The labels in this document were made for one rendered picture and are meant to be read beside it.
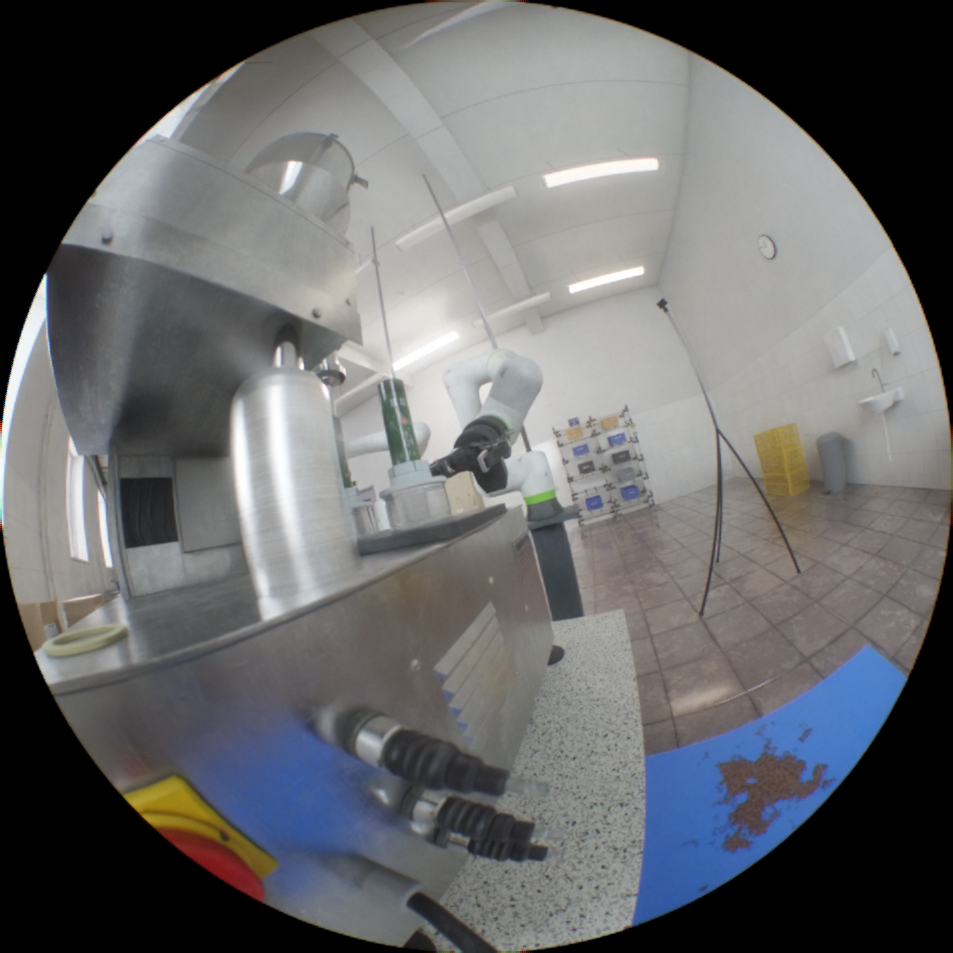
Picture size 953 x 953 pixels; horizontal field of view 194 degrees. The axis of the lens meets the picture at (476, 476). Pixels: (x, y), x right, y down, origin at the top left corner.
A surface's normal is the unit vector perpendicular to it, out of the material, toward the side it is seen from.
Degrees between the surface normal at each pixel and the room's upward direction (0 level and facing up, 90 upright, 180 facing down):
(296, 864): 90
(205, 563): 90
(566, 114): 180
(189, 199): 90
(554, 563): 90
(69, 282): 180
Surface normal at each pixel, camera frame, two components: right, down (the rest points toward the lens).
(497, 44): 0.26, 0.96
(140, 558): 0.89, -0.28
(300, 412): 0.77, -0.26
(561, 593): -0.34, 0.01
